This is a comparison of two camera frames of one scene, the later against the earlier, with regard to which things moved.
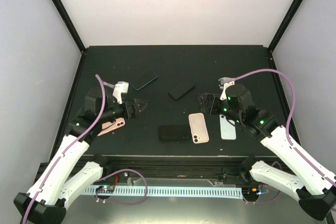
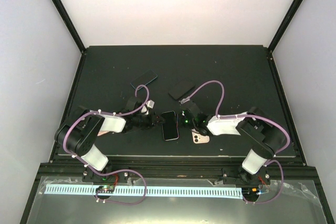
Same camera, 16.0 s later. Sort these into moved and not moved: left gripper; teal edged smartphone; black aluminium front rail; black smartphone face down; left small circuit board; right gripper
Moved: right gripper; left gripper
Not moved: black smartphone face down; black aluminium front rail; left small circuit board; teal edged smartphone
